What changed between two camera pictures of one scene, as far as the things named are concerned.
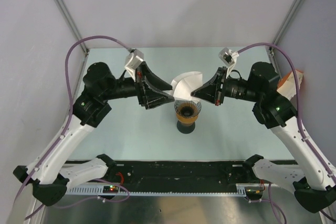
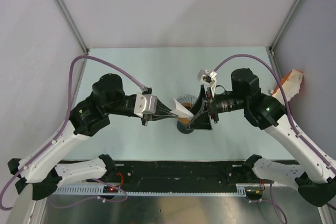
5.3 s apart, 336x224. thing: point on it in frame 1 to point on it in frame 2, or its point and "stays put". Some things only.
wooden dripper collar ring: x=186 y=120 stays put
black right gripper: x=211 y=91 to x=204 y=106
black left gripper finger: x=154 y=98 to x=157 y=115
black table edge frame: x=182 y=172 stays put
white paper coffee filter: x=184 y=85 to x=181 y=110
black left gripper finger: x=151 y=78 to x=161 y=107
